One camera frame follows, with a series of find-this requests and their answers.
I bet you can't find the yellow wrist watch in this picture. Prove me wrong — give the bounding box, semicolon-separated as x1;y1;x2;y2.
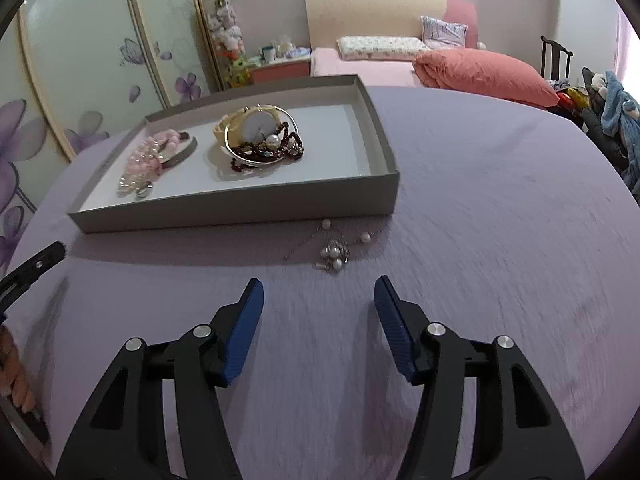
213;105;296;153

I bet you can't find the white floral pillow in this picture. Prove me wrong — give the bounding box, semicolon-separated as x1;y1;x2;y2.
336;35;431;61

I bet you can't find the white pearl bracelet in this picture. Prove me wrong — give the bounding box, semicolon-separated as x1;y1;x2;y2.
117;157;157;198

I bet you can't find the pink bead bracelet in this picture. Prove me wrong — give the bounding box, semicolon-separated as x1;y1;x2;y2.
127;130;183;175

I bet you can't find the person's left hand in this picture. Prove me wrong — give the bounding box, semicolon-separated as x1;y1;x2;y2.
0;327;39;419

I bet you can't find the stack of plush toys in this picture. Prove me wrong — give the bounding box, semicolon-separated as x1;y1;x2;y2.
207;0;251;88

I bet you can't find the dark wooden chair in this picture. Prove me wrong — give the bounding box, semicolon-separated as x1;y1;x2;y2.
540;35;573;83

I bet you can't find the pink bed sheet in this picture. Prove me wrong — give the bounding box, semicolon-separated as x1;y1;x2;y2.
311;47;426;87

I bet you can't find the pile of clothes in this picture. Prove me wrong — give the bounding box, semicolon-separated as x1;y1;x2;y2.
550;67;640;196

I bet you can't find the pearl cluster earring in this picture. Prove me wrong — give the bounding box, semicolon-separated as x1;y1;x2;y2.
314;239;351;275

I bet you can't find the thin silver bangle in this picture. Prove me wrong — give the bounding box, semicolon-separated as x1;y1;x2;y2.
224;105;300;167

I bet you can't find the purple tablecloth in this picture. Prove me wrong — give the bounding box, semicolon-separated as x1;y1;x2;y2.
0;85;640;480

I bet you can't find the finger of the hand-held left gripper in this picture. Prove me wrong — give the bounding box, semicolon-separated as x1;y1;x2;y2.
0;241;67;307

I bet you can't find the beige and pink headboard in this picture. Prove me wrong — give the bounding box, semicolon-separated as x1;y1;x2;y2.
304;0;478;51

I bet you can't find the floral sliding door wardrobe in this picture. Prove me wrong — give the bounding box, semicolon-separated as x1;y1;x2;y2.
0;0;226;271

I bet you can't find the grey cardboard tray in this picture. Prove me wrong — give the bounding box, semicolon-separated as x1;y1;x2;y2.
67;74;401;234

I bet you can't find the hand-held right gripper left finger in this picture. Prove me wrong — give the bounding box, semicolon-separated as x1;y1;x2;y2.
55;278;265;480

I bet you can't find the blue garment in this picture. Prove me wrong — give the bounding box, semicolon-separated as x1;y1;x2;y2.
600;71;640;151

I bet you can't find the pink pillow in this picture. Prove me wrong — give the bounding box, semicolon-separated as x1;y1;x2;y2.
414;49;560;107

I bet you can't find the purple patterned pillow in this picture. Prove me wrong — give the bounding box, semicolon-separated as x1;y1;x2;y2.
420;16;468;49

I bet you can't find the grey cuff bracelet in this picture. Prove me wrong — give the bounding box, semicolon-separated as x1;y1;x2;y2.
160;131;198;168

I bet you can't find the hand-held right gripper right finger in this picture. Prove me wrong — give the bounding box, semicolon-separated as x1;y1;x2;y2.
374;275;586;480

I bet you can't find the dark red bead necklace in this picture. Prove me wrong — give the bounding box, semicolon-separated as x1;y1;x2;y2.
230;121;304;172

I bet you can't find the pink nightstand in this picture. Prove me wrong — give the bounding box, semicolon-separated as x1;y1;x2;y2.
248;57;313;86

